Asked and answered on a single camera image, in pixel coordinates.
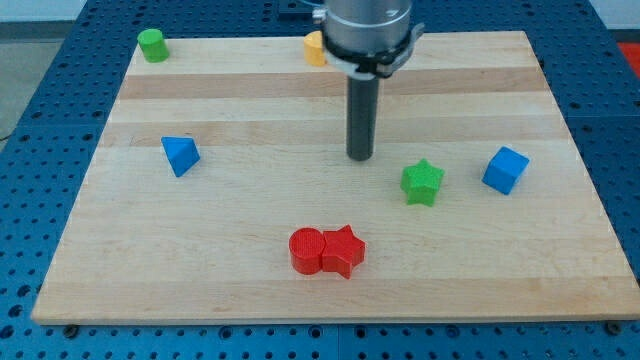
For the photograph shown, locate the green star block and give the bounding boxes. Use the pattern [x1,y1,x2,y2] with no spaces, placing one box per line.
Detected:
[401,159,445,207]

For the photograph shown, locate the yellow cylinder block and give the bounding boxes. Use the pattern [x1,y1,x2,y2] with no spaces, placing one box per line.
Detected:
[303,30,327,67]

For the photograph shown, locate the blue cube block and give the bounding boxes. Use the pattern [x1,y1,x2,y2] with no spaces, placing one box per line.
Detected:
[482,146,530,195]

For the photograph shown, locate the green cylinder block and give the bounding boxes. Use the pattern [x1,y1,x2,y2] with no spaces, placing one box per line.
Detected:
[137,28,170,63]

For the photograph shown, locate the blue triangular prism block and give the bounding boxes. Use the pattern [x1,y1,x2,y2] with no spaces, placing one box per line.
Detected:
[161,136,200,177]

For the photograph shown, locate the red star block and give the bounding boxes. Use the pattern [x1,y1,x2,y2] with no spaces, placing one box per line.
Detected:
[321,225,366,279]

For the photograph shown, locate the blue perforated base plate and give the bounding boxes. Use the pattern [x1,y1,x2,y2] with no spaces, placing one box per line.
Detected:
[1,1,639,359]

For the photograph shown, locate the wooden board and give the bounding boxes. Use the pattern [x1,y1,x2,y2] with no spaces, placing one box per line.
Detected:
[32,31,639,325]

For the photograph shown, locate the red cylinder block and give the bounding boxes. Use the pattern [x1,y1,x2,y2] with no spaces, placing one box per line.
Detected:
[289,228,326,275]

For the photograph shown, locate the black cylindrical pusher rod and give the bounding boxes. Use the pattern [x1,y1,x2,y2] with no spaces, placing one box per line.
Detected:
[346,77,379,161]

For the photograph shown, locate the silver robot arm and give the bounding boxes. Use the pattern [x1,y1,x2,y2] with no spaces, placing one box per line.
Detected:
[312,0,425,81]

